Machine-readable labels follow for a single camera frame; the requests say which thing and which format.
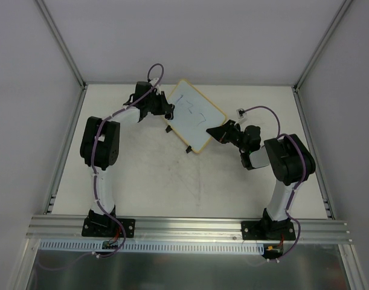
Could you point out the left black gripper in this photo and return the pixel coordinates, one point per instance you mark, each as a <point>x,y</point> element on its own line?
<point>162,103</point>

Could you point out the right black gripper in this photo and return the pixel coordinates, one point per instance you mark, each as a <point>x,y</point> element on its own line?
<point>230,133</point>

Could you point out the white whiteboard yellow frame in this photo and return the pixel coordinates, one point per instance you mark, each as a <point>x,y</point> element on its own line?
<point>193,114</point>

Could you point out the black whiteboard eraser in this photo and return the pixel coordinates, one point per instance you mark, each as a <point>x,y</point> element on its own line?
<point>169,113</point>

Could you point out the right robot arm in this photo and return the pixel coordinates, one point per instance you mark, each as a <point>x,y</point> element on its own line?
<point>291,164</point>

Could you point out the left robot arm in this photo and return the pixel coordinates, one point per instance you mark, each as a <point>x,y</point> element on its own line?
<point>100,146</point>

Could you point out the black whiteboard foot left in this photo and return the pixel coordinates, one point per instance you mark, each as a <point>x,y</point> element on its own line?
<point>168,129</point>

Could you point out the black whiteboard foot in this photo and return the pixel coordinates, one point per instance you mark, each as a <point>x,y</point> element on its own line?
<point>189,149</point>
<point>168,129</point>

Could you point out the black whiteboard foot right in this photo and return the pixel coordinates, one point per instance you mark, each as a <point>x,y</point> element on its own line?
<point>189,149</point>

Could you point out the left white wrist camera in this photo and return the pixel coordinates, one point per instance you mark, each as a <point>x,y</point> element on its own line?
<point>154,82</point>

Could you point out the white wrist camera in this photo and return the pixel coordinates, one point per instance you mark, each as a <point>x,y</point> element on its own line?
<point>241,116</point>
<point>154,82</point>

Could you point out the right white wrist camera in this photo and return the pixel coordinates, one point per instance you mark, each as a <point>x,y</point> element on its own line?
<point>241,116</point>

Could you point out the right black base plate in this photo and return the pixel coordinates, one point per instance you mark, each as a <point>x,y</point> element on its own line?
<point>257,230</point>

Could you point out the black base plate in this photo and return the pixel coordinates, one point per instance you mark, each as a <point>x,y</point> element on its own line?
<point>91,229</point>
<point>257,230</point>

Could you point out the left aluminium frame post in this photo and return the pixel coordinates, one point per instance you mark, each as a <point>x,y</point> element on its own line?
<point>56,34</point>

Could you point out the aluminium frame post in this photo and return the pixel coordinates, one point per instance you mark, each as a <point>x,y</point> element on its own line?
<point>329,32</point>
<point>56,34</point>

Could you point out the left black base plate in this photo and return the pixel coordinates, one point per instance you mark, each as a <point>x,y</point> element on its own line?
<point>91,229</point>

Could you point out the white slotted cable duct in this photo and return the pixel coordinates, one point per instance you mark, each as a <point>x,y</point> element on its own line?
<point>132,246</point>

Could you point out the aluminium front rail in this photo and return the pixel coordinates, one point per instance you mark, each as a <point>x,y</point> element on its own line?
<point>166,229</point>

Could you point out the right aluminium frame post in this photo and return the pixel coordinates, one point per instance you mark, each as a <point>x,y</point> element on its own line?
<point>329,32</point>

